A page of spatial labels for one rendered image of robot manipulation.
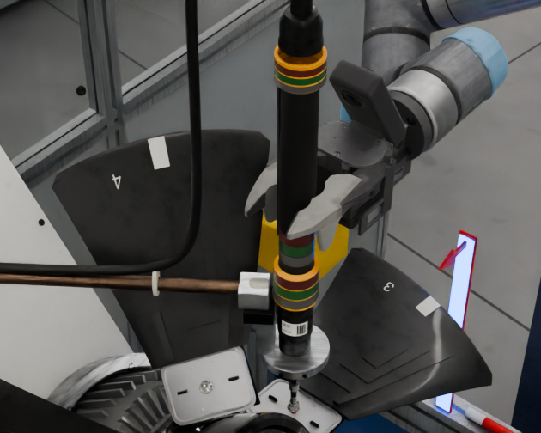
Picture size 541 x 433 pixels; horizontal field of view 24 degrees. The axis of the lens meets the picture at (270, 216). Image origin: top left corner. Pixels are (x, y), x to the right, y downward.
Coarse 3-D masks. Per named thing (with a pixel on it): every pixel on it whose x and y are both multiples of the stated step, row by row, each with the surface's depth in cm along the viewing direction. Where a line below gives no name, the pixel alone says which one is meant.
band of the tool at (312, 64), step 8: (280, 56) 104; (288, 56) 104; (312, 56) 104; (320, 56) 104; (280, 64) 101; (288, 64) 101; (296, 64) 105; (304, 64) 105; (312, 64) 101; (320, 64) 101; (280, 72) 102; (320, 72) 102
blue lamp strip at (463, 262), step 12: (468, 240) 152; (468, 252) 153; (456, 264) 156; (468, 264) 155; (456, 276) 157; (468, 276) 156; (456, 288) 158; (456, 300) 160; (456, 312) 161; (444, 396) 172; (444, 408) 174
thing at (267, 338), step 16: (240, 272) 121; (240, 288) 120; (272, 288) 123; (240, 304) 120; (256, 304) 120; (272, 304) 121; (256, 320) 121; (272, 320) 120; (256, 336) 123; (272, 336) 123; (320, 336) 127; (256, 352) 125; (272, 352) 124; (320, 352) 125; (272, 368) 124; (288, 368) 123; (304, 368) 123; (320, 368) 124
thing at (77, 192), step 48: (144, 144) 128; (240, 144) 129; (96, 192) 127; (144, 192) 127; (240, 192) 128; (96, 240) 128; (144, 240) 127; (240, 240) 127; (144, 336) 128; (192, 336) 126; (240, 336) 126
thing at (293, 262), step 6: (282, 258) 116; (288, 258) 115; (294, 258) 115; (300, 258) 115; (306, 258) 115; (312, 258) 116; (288, 264) 116; (294, 264) 116; (300, 264) 116; (306, 264) 116
